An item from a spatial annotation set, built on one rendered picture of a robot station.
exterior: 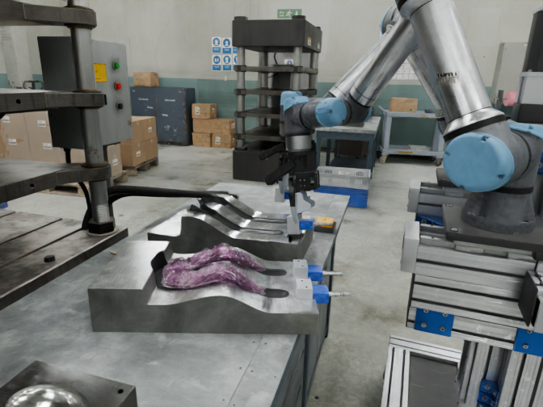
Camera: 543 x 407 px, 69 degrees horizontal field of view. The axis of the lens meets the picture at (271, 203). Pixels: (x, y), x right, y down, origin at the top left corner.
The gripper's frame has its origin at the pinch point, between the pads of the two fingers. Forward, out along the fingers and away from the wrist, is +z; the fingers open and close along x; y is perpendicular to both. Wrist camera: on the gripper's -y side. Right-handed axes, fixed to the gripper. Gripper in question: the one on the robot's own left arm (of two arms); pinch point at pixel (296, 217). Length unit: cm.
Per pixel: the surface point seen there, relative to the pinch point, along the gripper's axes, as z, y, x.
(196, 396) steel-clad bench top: 22, -6, -57
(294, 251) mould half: 8.9, 0.3, -6.1
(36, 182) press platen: -16, -77, -19
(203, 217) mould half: -1.7, -28.2, -5.8
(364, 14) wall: -240, -8, 623
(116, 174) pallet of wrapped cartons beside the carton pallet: -6, -301, 305
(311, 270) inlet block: 11.1, 7.2, -16.5
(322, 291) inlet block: 13.1, 11.5, -26.3
